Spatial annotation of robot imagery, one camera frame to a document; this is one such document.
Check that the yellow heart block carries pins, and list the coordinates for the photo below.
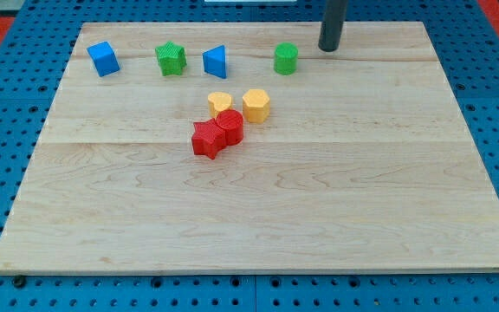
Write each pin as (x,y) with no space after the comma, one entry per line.
(218,102)

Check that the red cylinder block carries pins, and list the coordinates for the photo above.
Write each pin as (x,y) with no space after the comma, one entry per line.
(231,121)

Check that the light wooden board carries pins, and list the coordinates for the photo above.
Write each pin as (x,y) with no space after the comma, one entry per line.
(365,164)

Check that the red star block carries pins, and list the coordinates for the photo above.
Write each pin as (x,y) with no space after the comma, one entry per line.
(208,138)

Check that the yellow hexagon block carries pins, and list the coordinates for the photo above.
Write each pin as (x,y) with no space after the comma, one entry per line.
(256,106)

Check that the blue triangle block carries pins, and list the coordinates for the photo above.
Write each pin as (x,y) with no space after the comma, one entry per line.
(215,63)

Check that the green cylinder block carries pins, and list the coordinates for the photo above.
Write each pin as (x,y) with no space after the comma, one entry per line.
(285,58)

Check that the green star block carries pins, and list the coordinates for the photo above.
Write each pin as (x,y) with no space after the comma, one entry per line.
(171,58)

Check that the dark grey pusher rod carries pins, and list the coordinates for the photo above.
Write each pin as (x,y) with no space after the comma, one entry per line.
(332,23)

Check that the blue cube block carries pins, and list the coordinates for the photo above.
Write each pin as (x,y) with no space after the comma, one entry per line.
(104,58)

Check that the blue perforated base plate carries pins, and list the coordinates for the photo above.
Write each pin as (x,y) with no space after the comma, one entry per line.
(34,55)

